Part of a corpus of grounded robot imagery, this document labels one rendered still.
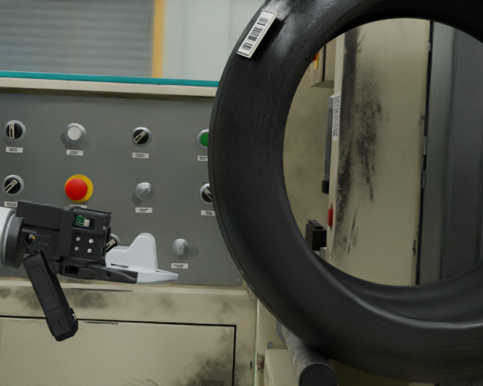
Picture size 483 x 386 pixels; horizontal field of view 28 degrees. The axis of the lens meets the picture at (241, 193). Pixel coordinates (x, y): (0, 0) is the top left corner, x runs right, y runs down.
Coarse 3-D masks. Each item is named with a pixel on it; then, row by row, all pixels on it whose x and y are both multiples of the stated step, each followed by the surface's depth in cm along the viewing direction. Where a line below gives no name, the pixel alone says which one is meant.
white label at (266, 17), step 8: (264, 16) 110; (272, 16) 109; (256, 24) 111; (264, 24) 109; (248, 32) 112; (256, 32) 110; (264, 32) 108; (248, 40) 111; (256, 40) 109; (240, 48) 112; (248, 48) 110; (248, 56) 109
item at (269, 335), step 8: (264, 312) 145; (264, 320) 145; (272, 320) 145; (256, 328) 146; (264, 328) 145; (272, 328) 145; (280, 328) 144; (256, 336) 145; (264, 336) 145; (272, 336) 145; (280, 336) 144; (256, 344) 145; (264, 344) 145; (272, 344) 144; (280, 344) 145; (264, 352) 145
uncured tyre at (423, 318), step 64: (320, 0) 109; (384, 0) 109; (448, 0) 135; (256, 64) 110; (256, 128) 109; (256, 192) 110; (256, 256) 111; (320, 320) 111; (384, 320) 110; (448, 320) 113
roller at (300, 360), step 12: (288, 336) 132; (288, 348) 128; (300, 348) 120; (312, 348) 118; (300, 360) 116; (312, 360) 113; (324, 360) 113; (300, 372) 112; (312, 372) 110; (324, 372) 110; (300, 384) 111; (312, 384) 110; (324, 384) 110; (336, 384) 111
